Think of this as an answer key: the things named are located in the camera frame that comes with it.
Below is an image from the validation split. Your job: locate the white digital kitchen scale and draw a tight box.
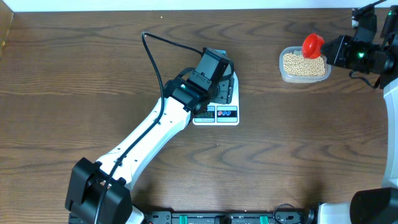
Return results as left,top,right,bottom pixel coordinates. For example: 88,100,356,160
193,73,240,126

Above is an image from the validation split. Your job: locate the red plastic scoop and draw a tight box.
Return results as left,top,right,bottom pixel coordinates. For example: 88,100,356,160
302,33,325,59

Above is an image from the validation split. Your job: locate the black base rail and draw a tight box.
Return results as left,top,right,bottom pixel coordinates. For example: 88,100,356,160
142,210,317,224

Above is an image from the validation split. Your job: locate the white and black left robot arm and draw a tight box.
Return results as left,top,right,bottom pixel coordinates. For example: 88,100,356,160
65,58,239,224

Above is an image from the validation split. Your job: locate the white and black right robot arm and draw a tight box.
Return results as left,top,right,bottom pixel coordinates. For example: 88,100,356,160
316,4,397,223

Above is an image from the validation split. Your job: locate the yellow soybeans pile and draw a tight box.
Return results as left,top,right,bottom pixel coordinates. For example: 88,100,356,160
282,53,326,77

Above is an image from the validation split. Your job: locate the grey plastic bowl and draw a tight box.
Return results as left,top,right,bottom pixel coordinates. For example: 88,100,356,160
216,49,234,81

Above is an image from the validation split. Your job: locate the clear plastic container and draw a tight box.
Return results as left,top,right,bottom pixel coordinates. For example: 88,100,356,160
279,47,331,83

